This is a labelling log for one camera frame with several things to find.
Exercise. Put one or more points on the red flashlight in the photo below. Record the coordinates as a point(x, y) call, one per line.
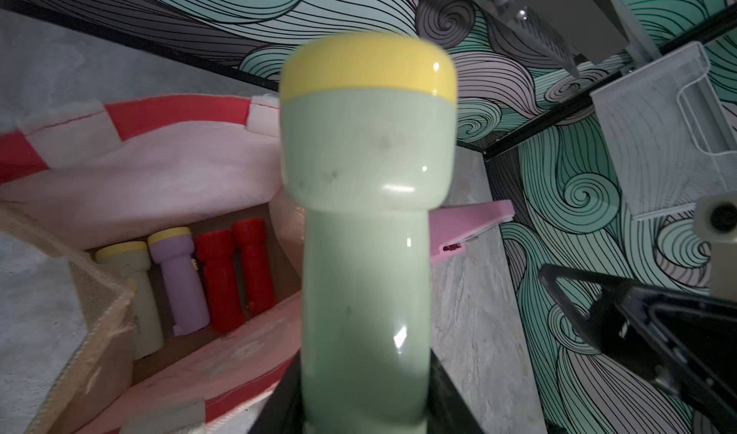
point(251, 236)
point(215, 251)

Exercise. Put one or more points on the pale green flashlight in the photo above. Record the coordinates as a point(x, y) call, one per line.
point(131, 260)
point(367, 128)

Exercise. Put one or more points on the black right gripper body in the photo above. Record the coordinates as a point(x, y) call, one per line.
point(682, 344)

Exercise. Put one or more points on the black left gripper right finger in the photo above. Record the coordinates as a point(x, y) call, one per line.
point(446, 409)

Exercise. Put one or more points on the pink metronome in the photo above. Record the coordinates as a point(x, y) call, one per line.
point(452, 227)

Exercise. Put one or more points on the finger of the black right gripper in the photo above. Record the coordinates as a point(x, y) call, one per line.
point(570, 296)

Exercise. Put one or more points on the red canvas tote bag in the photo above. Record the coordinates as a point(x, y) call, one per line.
point(92, 175)

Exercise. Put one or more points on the purple flashlight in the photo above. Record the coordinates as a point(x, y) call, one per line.
point(173, 250)

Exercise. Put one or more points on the clear plastic wall bin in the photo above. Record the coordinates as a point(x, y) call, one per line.
point(668, 135)

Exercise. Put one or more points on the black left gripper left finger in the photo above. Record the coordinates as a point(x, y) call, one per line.
point(283, 413)

